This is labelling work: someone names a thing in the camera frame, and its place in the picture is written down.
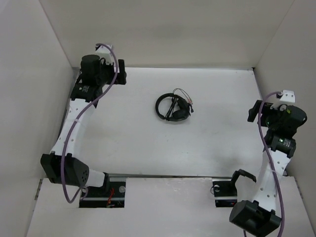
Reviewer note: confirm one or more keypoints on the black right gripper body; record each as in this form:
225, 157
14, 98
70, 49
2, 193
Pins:
269, 116

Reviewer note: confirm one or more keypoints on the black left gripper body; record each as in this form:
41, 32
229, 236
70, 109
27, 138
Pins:
107, 76

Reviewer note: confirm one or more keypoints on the black over-ear headphones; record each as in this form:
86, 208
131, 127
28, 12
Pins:
179, 110

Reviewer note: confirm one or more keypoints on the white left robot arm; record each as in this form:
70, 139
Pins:
63, 165

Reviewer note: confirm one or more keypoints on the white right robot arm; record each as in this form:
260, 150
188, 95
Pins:
259, 209

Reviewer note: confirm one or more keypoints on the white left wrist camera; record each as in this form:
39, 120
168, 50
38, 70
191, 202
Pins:
103, 52

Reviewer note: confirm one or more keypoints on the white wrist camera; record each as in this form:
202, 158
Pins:
283, 98
103, 52

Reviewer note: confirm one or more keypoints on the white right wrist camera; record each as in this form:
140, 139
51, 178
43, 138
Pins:
283, 98

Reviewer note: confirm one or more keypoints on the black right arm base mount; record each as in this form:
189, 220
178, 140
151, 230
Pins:
225, 194

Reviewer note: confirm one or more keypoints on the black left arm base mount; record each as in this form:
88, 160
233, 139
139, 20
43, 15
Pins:
112, 197

